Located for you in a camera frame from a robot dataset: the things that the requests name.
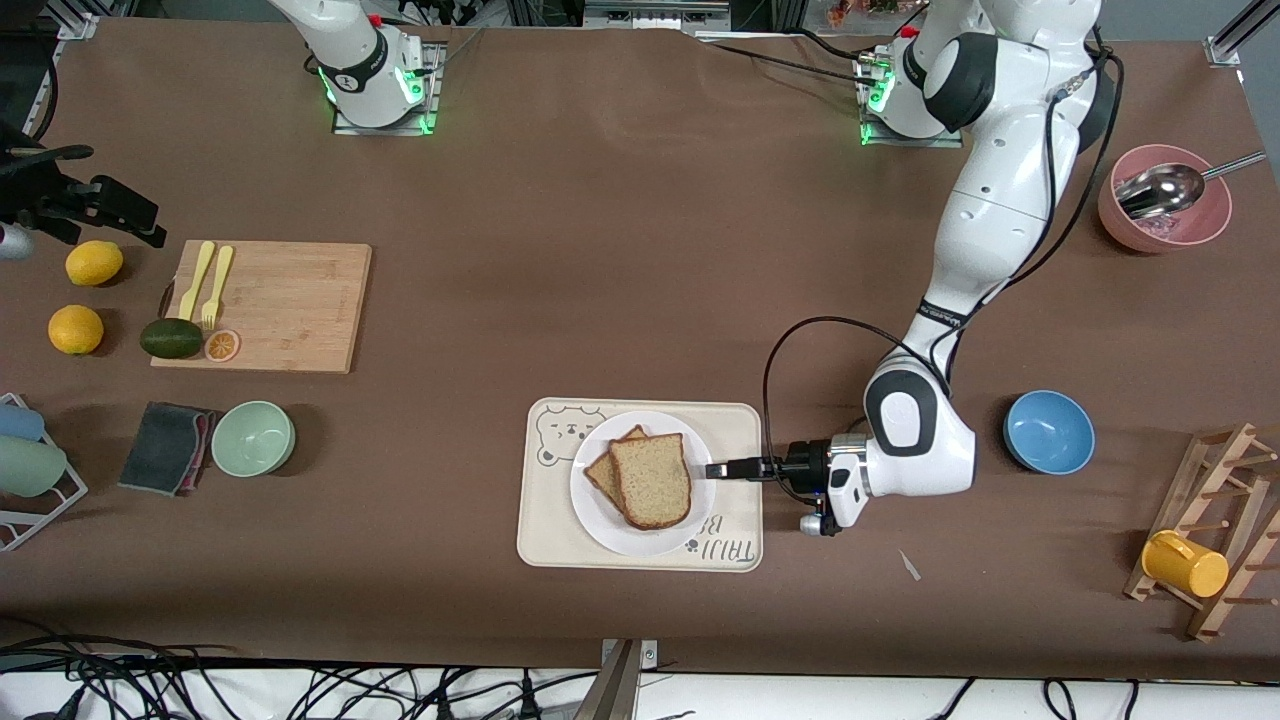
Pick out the yellow plastic knife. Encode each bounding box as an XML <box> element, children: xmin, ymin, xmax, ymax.
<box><xmin>178</xmin><ymin>241</ymin><xmax>216</xmax><ymax>322</ymax></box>

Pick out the green avocado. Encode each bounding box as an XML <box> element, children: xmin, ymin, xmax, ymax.
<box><xmin>139</xmin><ymin>318</ymin><xmax>204</xmax><ymax>360</ymax></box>

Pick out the white round plate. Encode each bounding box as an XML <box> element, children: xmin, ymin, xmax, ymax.
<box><xmin>569</xmin><ymin>411</ymin><xmax>718</xmax><ymax>558</ymax></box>

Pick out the blue bowl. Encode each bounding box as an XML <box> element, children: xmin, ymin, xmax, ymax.
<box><xmin>1003</xmin><ymin>390</ymin><xmax>1097</xmax><ymax>476</ymax></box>

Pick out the wooden mug rack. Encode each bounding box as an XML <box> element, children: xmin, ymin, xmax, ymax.
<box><xmin>1123</xmin><ymin>422</ymin><xmax>1280</xmax><ymax>643</ymax></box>

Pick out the pink bowl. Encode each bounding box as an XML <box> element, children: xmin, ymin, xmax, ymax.
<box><xmin>1098</xmin><ymin>144</ymin><xmax>1233</xmax><ymax>254</ymax></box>

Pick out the brown bread slice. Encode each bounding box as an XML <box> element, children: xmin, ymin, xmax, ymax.
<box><xmin>584</xmin><ymin>424</ymin><xmax>649</xmax><ymax>513</ymax></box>
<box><xmin>608</xmin><ymin>432</ymin><xmax>693</xmax><ymax>531</ymax></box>

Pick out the cream bear print tray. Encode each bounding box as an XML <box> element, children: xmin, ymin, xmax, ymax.
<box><xmin>516</xmin><ymin>398</ymin><xmax>764</xmax><ymax>574</ymax></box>

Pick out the black floor cable tangle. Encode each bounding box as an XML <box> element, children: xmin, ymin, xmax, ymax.
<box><xmin>0</xmin><ymin>618</ymin><xmax>601</xmax><ymax>720</ymax></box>

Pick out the light green bowl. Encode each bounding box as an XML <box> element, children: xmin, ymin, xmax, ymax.
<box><xmin>210</xmin><ymin>400</ymin><xmax>297</xmax><ymax>478</ymax></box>

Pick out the yellow lemon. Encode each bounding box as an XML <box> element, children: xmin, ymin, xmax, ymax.
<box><xmin>48</xmin><ymin>305</ymin><xmax>105</xmax><ymax>356</ymax></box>
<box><xmin>66</xmin><ymin>240</ymin><xmax>125</xmax><ymax>287</ymax></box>

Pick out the aluminium frame corner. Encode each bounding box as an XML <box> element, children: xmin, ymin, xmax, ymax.
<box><xmin>1205</xmin><ymin>0</ymin><xmax>1280</xmax><ymax>69</ymax></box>

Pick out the metal scoop spoon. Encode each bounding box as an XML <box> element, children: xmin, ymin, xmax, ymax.
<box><xmin>1115</xmin><ymin>151</ymin><xmax>1268</xmax><ymax>221</ymax></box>

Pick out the wooden cutting board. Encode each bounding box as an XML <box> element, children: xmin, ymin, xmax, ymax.
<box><xmin>150</xmin><ymin>240</ymin><xmax>373</xmax><ymax>375</ymax></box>

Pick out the light blue cup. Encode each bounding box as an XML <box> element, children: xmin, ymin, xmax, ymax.
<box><xmin>0</xmin><ymin>402</ymin><xmax>47</xmax><ymax>443</ymax></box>

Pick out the pale green cup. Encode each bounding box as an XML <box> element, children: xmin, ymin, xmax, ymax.
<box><xmin>0</xmin><ymin>437</ymin><xmax>69</xmax><ymax>499</ymax></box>

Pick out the white wire rack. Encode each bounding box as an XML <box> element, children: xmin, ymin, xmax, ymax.
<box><xmin>0</xmin><ymin>392</ymin><xmax>89</xmax><ymax>553</ymax></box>

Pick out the yellow mug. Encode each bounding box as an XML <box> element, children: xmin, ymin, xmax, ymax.
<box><xmin>1141</xmin><ymin>530</ymin><xmax>1230</xmax><ymax>599</ymax></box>

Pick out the dark grey folded cloth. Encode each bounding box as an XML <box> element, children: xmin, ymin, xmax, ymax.
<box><xmin>118</xmin><ymin>401</ymin><xmax>221</xmax><ymax>498</ymax></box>

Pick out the yellow plastic fork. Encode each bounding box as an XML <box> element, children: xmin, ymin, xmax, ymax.
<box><xmin>201</xmin><ymin>245</ymin><xmax>235</xmax><ymax>331</ymax></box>

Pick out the grey aluminium strut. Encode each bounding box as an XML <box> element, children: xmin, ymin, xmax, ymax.
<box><xmin>585</xmin><ymin>638</ymin><xmax>661</xmax><ymax>720</ymax></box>

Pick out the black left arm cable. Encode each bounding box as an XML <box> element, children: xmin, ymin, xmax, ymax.
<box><xmin>762</xmin><ymin>40</ymin><xmax>1126</xmax><ymax>506</ymax></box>

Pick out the black table cable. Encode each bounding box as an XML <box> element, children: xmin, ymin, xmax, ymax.
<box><xmin>690</xmin><ymin>30</ymin><xmax>881</xmax><ymax>89</ymax></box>

